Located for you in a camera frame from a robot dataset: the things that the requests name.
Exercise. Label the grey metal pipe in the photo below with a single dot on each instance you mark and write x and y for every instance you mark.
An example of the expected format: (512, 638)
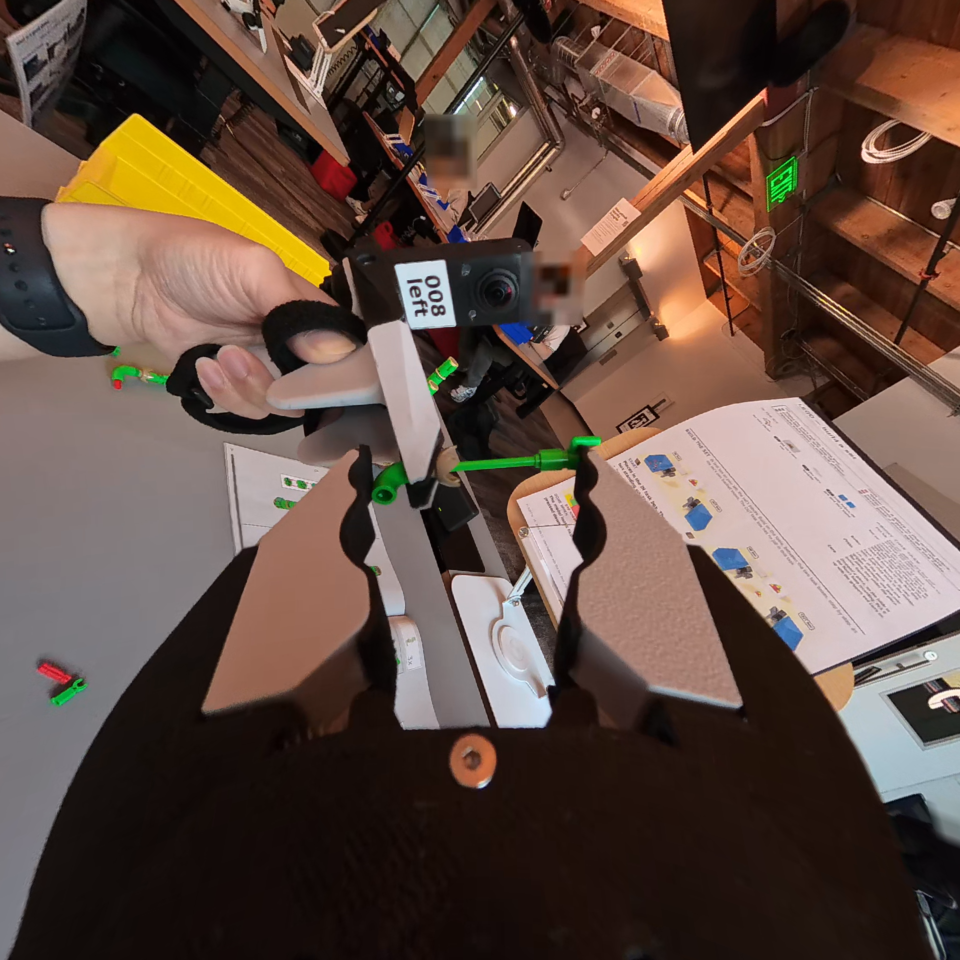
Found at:
(536, 97)

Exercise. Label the white stand base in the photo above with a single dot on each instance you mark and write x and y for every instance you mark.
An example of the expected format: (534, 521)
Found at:
(480, 675)

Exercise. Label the person's left hand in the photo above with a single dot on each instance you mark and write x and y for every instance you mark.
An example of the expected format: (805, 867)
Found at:
(165, 285)

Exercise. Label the small green lego connector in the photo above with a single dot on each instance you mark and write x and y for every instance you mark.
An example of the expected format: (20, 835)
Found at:
(69, 692)

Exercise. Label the lego instruction booklet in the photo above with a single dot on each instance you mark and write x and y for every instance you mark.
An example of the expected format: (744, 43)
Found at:
(262, 495)

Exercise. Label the silver air duct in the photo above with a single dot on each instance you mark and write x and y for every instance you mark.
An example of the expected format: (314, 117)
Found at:
(630, 90)

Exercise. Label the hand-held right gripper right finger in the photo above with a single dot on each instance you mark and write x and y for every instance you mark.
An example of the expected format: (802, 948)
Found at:
(652, 592)

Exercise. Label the yellow plastic bin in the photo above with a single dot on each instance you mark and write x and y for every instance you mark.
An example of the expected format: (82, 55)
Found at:
(195, 187)

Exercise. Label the white wall notice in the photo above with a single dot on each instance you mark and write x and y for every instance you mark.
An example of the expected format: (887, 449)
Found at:
(611, 225)

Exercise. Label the red lego pin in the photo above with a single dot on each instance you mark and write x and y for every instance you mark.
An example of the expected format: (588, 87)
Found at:
(54, 670)

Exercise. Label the printed task sheet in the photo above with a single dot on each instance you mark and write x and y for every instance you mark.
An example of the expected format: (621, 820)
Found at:
(825, 525)

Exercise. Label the green red lego elbow assembly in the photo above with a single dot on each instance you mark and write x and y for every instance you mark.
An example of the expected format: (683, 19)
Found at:
(127, 373)

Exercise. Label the green lego stem assembly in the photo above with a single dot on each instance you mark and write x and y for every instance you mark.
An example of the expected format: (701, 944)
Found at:
(495, 463)

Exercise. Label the green exit sign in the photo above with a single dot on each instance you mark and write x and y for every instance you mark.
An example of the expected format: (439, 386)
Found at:
(782, 180)

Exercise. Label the black white printed poster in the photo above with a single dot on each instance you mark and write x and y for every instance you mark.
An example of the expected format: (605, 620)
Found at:
(45, 60)

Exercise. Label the black smartwatch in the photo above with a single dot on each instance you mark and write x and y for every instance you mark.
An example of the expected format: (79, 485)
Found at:
(34, 285)

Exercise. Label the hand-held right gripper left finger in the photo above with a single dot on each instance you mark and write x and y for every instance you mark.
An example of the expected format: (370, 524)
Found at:
(300, 615)

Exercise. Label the white framed display panel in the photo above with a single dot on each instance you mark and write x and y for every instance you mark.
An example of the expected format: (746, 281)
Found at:
(922, 705)

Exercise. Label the red bin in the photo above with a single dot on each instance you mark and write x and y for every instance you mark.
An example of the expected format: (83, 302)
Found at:
(334, 176)

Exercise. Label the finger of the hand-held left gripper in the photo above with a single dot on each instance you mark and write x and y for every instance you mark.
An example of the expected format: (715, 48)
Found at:
(409, 397)

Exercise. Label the green lego bamboo segment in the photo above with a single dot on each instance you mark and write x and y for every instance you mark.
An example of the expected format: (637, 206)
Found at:
(444, 373)

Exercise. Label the black white marker tag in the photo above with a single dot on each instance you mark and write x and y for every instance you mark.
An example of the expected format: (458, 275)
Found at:
(637, 420)

